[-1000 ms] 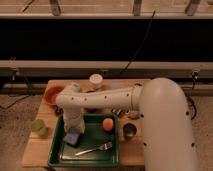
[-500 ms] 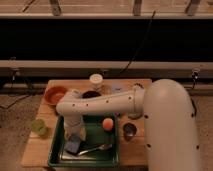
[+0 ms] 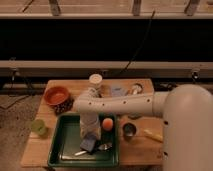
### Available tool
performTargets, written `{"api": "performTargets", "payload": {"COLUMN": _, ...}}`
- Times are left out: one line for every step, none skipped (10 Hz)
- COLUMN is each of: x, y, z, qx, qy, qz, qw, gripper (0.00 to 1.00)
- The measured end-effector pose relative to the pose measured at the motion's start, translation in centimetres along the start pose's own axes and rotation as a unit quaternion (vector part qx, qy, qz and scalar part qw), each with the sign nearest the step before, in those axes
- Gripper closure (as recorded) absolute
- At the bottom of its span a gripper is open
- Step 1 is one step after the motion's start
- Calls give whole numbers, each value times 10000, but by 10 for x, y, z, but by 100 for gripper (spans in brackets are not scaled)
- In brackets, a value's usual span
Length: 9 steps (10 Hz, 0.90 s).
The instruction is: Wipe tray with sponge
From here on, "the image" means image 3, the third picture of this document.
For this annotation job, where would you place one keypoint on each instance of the orange ball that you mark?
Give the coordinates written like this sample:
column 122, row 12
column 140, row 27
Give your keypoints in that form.
column 107, row 124

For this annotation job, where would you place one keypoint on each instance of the orange bowl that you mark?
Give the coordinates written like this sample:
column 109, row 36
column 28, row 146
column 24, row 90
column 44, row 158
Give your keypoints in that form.
column 56, row 95

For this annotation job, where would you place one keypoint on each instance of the bunch of dark grapes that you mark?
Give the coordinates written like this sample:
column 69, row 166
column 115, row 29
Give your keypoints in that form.
column 63, row 107

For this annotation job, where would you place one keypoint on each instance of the small metal cup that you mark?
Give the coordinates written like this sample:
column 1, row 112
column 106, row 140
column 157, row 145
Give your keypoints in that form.
column 129, row 130

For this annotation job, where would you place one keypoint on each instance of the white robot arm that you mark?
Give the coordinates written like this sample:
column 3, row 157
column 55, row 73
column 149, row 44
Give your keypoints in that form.
column 187, row 113

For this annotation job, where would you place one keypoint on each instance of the green plastic cup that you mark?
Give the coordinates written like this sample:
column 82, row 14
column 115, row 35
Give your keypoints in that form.
column 38, row 126

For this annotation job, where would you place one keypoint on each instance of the white cup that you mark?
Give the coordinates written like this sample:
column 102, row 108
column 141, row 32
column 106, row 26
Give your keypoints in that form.
column 95, row 80

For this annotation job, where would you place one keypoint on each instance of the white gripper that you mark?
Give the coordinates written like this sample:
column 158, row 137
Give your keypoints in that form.
column 89, row 126

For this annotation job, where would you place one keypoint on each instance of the silver fork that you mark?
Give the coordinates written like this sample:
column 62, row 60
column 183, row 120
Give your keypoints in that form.
column 102, row 147

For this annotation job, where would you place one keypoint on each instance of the blue sponge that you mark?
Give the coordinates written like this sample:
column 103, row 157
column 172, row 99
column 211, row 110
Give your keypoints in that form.
column 88, row 143

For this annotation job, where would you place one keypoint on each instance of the yellow banana toy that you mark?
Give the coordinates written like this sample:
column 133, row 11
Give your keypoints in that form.
column 153, row 136

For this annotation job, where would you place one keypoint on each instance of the green plastic tray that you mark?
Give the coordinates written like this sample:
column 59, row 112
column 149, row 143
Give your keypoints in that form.
column 66, row 143

